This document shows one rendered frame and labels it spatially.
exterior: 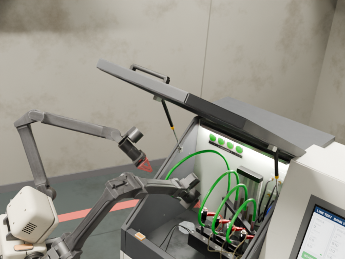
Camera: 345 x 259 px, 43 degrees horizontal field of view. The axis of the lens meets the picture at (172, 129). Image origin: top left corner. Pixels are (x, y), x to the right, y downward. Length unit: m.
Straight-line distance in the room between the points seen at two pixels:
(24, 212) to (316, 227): 1.21
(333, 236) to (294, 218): 0.18
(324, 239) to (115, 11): 2.77
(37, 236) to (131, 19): 2.62
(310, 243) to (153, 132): 2.87
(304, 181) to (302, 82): 3.54
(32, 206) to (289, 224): 1.10
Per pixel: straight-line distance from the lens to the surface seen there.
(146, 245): 2.32
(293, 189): 2.01
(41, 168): 2.14
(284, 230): 2.07
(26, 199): 1.91
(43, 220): 1.87
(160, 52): 4.29
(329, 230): 1.98
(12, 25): 3.88
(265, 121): 2.44
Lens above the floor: 2.47
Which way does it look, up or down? 26 degrees down
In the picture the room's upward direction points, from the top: 5 degrees clockwise
